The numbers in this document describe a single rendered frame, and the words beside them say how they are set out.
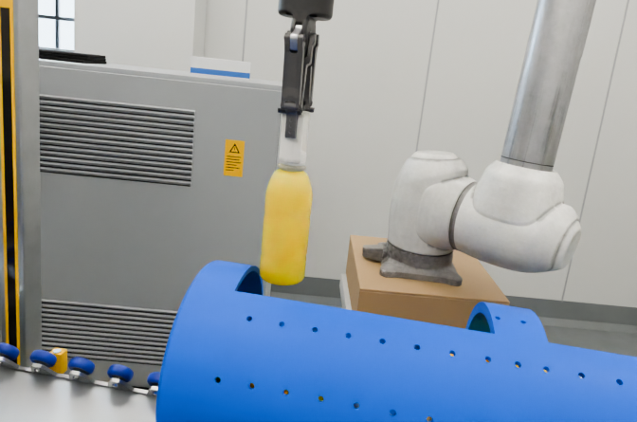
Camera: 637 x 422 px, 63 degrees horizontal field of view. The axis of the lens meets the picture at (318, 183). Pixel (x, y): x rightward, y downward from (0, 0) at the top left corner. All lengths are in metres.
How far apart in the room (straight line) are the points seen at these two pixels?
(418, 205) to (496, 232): 0.18
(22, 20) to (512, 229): 1.05
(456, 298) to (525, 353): 0.45
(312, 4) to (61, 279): 1.94
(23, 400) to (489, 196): 0.91
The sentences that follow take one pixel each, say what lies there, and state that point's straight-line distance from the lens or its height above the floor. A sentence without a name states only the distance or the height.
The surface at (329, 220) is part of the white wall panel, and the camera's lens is 3.45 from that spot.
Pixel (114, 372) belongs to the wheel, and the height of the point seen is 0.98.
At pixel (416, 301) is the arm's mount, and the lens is 1.13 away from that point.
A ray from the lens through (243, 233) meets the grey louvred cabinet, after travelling 2.16.
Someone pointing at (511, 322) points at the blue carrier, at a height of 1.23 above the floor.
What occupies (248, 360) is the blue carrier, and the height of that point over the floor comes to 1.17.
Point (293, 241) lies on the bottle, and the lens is 0.75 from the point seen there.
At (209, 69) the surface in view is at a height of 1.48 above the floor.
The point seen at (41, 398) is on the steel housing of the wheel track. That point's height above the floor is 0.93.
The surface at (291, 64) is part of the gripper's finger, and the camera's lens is 0.69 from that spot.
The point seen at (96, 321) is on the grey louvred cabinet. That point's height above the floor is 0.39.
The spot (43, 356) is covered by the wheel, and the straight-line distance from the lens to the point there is 1.10.
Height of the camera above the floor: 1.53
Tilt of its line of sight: 12 degrees down
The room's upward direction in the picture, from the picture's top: 6 degrees clockwise
